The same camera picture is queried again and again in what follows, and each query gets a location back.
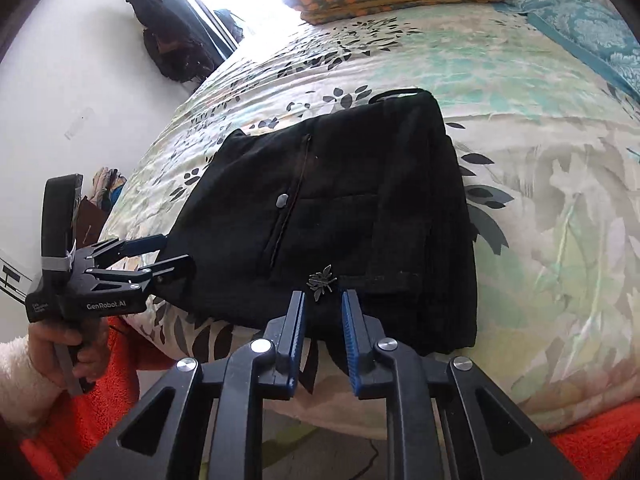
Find black cable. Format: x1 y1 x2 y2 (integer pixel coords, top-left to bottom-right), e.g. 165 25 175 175
345 437 382 480

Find black pants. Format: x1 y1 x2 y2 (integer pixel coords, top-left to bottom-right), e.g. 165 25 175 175
162 87 478 396

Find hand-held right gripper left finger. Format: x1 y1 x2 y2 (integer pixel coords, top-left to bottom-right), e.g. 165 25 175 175
67 290 308 480

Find dark teal bag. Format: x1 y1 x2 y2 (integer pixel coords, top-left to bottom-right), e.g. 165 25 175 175
214 8 246 43

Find large teal damask pillow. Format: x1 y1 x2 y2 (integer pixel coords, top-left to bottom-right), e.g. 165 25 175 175
525 0 640 121

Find mustard yellow folded cloth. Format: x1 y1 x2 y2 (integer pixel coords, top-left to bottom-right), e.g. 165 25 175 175
300 0 516 26

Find person's left hand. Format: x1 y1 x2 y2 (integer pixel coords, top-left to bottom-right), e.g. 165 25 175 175
27 316 109 386

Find dark hanging clothes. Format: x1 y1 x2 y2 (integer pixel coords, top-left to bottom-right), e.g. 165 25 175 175
125 0 226 83

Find pile of colourful clothes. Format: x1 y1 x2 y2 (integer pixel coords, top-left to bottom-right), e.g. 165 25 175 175
75 166 126 241

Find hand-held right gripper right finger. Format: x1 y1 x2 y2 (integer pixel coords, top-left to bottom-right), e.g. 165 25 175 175
341 289 583 480

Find red fleece blanket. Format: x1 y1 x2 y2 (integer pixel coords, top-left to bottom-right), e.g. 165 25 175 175
20 317 640 480

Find person's left forearm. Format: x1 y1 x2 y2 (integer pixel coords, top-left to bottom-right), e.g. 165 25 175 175
0 332 71 426

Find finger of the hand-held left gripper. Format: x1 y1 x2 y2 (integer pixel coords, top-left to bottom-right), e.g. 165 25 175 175
85 254 195 291
75 233 169 267

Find bed with floral cover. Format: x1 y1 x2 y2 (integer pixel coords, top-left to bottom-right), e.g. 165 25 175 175
97 0 640 436

